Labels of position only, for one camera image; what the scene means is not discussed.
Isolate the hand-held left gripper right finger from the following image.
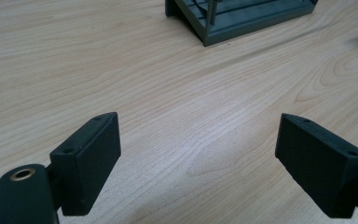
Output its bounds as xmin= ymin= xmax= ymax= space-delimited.
xmin=274 ymin=112 xmax=358 ymax=219

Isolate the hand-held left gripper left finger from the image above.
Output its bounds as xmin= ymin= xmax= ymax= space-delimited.
xmin=49 ymin=111 xmax=122 ymax=217

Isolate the grey plastic rack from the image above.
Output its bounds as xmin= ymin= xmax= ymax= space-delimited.
xmin=164 ymin=0 xmax=319 ymax=48

